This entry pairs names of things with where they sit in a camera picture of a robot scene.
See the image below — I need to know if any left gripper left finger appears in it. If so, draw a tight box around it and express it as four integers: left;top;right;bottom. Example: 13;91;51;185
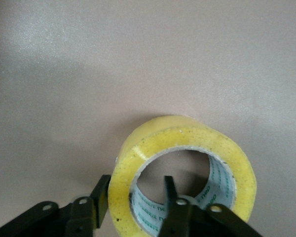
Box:
0;174;111;237

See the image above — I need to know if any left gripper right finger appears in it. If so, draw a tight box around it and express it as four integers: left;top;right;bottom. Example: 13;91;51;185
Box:
160;175;261;237

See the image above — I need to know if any yellow packing tape roll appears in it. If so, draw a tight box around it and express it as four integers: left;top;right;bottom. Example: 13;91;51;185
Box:
108;114;259;235

